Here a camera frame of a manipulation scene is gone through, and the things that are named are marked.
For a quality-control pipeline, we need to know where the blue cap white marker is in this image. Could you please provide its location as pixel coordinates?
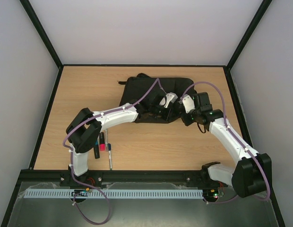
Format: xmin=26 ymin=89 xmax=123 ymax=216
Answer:
xmin=108 ymin=143 xmax=112 ymax=170

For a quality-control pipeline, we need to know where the blue black highlighter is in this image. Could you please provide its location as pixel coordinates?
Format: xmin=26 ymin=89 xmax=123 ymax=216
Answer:
xmin=93 ymin=141 xmax=100 ymax=159

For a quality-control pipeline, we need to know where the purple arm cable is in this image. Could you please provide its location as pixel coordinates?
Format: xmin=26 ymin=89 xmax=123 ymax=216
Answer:
xmin=181 ymin=81 xmax=272 ymax=204
xmin=62 ymin=78 xmax=166 ymax=224

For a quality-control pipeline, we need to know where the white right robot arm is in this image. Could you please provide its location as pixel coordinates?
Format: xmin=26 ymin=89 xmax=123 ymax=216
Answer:
xmin=180 ymin=92 xmax=271 ymax=200

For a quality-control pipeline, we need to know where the light blue cable duct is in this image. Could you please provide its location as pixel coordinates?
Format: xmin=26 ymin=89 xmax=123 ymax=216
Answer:
xmin=24 ymin=189 xmax=203 ymax=199

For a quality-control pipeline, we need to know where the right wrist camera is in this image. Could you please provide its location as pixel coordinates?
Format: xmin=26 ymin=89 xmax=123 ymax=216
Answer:
xmin=181 ymin=94 xmax=196 ymax=114

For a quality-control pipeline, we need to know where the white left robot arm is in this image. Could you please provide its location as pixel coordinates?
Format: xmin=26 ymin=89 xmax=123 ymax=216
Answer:
xmin=63 ymin=93 xmax=178 ymax=176

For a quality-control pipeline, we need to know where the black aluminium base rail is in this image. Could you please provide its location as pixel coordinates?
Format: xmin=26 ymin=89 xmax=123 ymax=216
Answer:
xmin=18 ymin=170 xmax=210 ymax=188

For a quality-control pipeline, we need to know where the black student backpack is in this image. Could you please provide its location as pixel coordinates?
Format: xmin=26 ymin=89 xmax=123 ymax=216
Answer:
xmin=118 ymin=73 xmax=194 ymax=124

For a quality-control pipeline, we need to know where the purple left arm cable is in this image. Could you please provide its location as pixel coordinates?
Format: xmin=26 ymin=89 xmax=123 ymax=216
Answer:
xmin=62 ymin=78 xmax=166 ymax=224

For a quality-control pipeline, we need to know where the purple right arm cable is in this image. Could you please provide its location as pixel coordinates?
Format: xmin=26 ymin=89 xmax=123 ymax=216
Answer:
xmin=181 ymin=81 xmax=272 ymax=204

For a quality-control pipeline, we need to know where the pink black highlighter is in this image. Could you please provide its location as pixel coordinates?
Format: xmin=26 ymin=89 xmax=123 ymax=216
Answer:
xmin=99 ymin=132 xmax=106 ymax=151

